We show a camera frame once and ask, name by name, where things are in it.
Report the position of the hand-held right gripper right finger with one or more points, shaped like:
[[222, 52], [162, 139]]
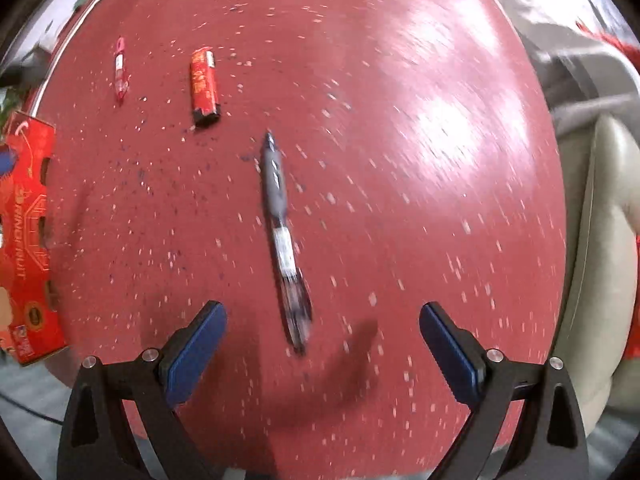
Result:
[[450, 360]]

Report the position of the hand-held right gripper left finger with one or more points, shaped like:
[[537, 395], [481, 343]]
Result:
[[195, 355]]

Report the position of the grey grip clear pen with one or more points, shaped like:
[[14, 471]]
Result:
[[281, 240]]

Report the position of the red printed cardboard box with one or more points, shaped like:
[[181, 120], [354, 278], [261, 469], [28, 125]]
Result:
[[27, 240]]

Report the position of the pale green leather sofa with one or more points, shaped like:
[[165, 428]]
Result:
[[595, 260]]

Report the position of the red lighter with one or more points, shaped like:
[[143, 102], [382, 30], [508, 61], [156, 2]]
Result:
[[204, 87]]

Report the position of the red pen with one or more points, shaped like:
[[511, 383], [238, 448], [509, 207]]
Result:
[[120, 75]]

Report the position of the grey cloth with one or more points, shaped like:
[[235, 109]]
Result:
[[550, 20]]

